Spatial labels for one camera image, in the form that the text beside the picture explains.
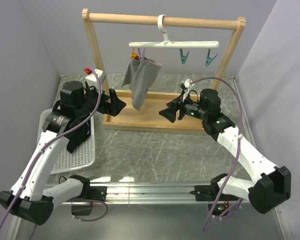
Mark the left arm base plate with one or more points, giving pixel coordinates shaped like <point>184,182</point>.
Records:
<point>98,193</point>

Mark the grey striped boxer underwear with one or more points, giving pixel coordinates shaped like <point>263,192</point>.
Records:
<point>140,75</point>

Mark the purple clothespin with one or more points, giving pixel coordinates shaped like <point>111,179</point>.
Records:
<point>141,53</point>

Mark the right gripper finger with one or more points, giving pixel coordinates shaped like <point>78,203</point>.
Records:
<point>170,113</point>
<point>175,104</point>

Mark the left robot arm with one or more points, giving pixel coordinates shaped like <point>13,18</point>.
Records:
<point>65,128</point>

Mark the light teal clothespin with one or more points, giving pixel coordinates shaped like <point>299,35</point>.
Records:
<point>209,59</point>

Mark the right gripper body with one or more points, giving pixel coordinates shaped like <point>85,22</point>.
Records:
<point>193,109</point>

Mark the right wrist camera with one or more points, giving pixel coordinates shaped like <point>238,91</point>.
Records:
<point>186,86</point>

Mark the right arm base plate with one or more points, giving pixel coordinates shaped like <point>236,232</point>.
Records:
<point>203,193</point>

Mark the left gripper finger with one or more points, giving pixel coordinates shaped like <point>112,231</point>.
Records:
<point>113,97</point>
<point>116,106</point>

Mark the white plastic basket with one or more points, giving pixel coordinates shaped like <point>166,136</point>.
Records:
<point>82,157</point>

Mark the aluminium mounting rail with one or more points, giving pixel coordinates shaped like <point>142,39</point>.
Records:
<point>145,193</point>

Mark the black underwear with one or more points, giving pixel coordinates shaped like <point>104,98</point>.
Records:
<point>77,137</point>

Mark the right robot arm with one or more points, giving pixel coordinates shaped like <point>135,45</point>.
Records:
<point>269,185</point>

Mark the wooden hanging rack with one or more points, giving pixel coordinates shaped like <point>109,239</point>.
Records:
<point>148,119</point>

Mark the orange clothespin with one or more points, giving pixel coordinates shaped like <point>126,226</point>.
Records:
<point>133,54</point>

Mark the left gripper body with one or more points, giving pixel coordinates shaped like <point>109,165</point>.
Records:
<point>104,106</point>

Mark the white plastic hanger bar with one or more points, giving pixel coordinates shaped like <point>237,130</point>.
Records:
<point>169,44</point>

